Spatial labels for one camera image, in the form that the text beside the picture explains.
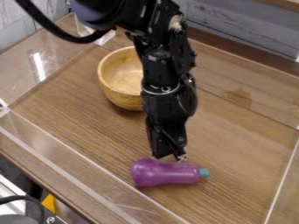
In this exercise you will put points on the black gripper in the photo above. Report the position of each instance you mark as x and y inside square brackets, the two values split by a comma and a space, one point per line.
[158, 30]

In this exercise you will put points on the purple toy eggplant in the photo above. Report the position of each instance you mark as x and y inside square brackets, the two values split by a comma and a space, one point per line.
[154, 173]

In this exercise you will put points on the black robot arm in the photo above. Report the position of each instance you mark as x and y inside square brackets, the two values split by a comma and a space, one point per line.
[118, 8]

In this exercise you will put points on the brown wooden bowl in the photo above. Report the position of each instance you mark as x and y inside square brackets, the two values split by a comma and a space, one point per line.
[121, 74]

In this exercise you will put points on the yellow black device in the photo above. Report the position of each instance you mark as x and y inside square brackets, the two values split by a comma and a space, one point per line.
[41, 213]

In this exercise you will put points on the clear acrylic front wall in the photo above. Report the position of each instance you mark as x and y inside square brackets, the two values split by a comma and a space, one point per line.
[99, 196]

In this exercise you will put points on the clear acrylic corner bracket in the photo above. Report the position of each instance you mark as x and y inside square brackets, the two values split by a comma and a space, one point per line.
[94, 32]

